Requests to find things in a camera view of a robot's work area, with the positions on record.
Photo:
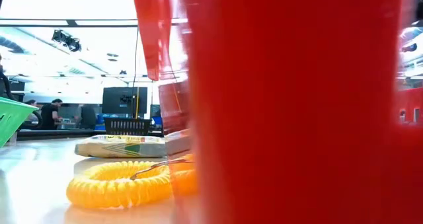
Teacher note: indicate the person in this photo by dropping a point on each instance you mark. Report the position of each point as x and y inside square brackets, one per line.
[49, 116]
[88, 118]
[30, 102]

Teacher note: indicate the black plastic basket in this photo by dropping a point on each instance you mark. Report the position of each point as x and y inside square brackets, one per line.
[127, 126]

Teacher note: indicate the black monitor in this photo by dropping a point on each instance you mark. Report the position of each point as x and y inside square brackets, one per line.
[115, 101]

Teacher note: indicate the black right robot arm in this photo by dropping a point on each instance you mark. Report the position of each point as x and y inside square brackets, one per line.
[420, 2]

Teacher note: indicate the red plastic basket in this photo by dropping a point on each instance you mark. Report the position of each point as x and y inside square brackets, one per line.
[297, 118]

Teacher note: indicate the black ceiling-mounted camera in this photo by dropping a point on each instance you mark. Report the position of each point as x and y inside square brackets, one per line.
[67, 40]

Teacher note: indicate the green plastic basket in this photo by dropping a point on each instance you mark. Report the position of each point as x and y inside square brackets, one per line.
[13, 121]

